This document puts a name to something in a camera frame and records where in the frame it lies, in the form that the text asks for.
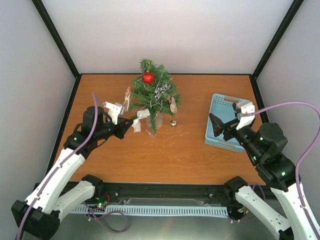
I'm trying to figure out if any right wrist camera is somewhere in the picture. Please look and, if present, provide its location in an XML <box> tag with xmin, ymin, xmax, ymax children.
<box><xmin>236</xmin><ymin>100</ymin><xmax>255</xmax><ymax>130</ymax></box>

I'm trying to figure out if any white mesh bow ornament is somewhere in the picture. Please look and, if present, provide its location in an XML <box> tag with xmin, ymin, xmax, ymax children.
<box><xmin>131</xmin><ymin>108</ymin><xmax>151</xmax><ymax>133</ymax></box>

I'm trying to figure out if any red bauble ornament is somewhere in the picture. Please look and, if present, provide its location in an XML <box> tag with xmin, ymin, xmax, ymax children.
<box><xmin>141</xmin><ymin>71</ymin><xmax>156</xmax><ymax>85</ymax></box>

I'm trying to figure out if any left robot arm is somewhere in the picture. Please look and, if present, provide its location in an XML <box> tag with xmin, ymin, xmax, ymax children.
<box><xmin>11</xmin><ymin>106</ymin><xmax>133</xmax><ymax>240</ymax></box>

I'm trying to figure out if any clear battery box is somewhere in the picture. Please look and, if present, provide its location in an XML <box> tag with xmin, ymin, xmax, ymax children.
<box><xmin>145</xmin><ymin>129</ymin><xmax>156</xmax><ymax>138</ymax></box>

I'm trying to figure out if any silver script word ornament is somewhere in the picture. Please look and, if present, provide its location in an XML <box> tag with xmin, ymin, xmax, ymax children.
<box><xmin>154</xmin><ymin>83</ymin><xmax>171</xmax><ymax>100</ymax></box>

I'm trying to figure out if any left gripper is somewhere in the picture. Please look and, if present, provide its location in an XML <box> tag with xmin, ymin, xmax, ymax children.
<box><xmin>95</xmin><ymin>116</ymin><xmax>134</xmax><ymax>140</ymax></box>

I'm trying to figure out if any frame post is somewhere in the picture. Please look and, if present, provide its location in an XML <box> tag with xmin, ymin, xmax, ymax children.
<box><xmin>32</xmin><ymin>0</ymin><xmax>80</xmax><ymax>80</ymax></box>
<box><xmin>251</xmin><ymin>0</ymin><xmax>304</xmax><ymax>82</ymax></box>

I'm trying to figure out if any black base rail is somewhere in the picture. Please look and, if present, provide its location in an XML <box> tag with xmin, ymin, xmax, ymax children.
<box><xmin>62</xmin><ymin>182</ymin><xmax>233</xmax><ymax>207</ymax></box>

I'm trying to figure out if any left back frame post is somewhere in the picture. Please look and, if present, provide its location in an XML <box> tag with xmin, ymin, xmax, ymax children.
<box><xmin>32</xmin><ymin>0</ymin><xmax>80</xmax><ymax>80</ymax></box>

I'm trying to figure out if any small green christmas tree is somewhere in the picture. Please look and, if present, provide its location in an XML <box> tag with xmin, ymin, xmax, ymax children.
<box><xmin>129</xmin><ymin>58</ymin><xmax>181</xmax><ymax>133</ymax></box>

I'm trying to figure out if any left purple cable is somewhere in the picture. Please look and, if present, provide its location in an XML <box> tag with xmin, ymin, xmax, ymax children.
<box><xmin>15</xmin><ymin>91</ymin><xmax>107</xmax><ymax>240</ymax></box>

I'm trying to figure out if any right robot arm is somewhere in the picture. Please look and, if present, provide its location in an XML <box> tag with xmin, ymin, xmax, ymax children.
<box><xmin>209</xmin><ymin>100</ymin><xmax>320</xmax><ymax>240</ymax></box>

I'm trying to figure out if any right back frame post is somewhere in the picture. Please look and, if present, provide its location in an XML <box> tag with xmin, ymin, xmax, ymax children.
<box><xmin>251</xmin><ymin>0</ymin><xmax>304</xmax><ymax>82</ymax></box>

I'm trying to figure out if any gold disco ball ornament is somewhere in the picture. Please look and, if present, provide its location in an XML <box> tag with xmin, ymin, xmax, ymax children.
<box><xmin>170</xmin><ymin>120</ymin><xmax>178</xmax><ymax>127</ymax></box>

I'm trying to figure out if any fairy light string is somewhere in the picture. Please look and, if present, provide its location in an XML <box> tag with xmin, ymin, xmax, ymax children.
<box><xmin>129</xmin><ymin>71</ymin><xmax>178</xmax><ymax>121</ymax></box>

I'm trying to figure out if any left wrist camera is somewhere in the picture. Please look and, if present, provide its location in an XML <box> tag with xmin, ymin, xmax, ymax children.
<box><xmin>102</xmin><ymin>101</ymin><xmax>125</xmax><ymax>125</ymax></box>

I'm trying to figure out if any light blue plastic basket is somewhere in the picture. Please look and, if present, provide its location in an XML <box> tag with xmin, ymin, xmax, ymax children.
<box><xmin>204</xmin><ymin>93</ymin><xmax>245</xmax><ymax>153</ymax></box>

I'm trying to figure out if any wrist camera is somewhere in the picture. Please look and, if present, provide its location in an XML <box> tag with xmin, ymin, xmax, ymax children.
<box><xmin>102</xmin><ymin>101</ymin><xmax>125</xmax><ymax>125</ymax></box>
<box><xmin>236</xmin><ymin>100</ymin><xmax>255</xmax><ymax>130</ymax></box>

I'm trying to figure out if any light blue cable duct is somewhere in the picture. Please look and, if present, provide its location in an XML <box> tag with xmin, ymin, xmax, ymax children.
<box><xmin>71</xmin><ymin>204</ymin><xmax>230</xmax><ymax>218</ymax></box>

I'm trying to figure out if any small circuit board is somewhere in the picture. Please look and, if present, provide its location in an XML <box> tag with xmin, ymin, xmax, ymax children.
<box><xmin>89</xmin><ymin>196</ymin><xmax>110</xmax><ymax>213</ymax></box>

